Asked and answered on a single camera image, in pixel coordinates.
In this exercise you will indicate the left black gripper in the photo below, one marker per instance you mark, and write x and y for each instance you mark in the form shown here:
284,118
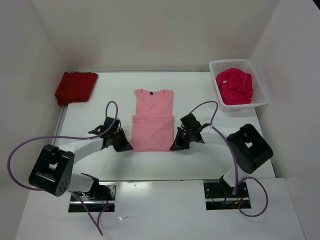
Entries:
126,146

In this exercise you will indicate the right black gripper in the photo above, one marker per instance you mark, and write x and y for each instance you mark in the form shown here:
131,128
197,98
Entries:
178,144

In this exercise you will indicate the light pink t-shirt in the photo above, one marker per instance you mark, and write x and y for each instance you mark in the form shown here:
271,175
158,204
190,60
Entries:
153,122

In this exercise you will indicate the dark red t-shirt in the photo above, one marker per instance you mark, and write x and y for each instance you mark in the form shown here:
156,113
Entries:
75,87

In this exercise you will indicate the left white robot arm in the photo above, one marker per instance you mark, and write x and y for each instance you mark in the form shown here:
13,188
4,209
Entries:
53,170

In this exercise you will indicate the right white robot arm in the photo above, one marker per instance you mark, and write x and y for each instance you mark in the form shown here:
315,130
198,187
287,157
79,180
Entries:
248,149

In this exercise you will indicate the magenta t-shirt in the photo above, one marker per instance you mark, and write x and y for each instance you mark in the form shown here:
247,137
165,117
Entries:
235,86

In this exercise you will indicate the white plastic basket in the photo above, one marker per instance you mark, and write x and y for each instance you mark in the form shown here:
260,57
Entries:
260,96

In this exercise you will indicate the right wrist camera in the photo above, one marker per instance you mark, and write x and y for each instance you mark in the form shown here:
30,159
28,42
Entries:
190,123

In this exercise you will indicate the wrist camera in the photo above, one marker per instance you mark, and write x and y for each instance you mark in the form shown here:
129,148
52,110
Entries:
190,123
109,127

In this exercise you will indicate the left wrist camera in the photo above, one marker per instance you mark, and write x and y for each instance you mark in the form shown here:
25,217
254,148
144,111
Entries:
109,127

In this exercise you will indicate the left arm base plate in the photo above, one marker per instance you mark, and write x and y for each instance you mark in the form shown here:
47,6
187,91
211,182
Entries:
95,202

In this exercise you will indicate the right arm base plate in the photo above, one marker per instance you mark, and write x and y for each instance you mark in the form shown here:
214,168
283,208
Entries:
218,199

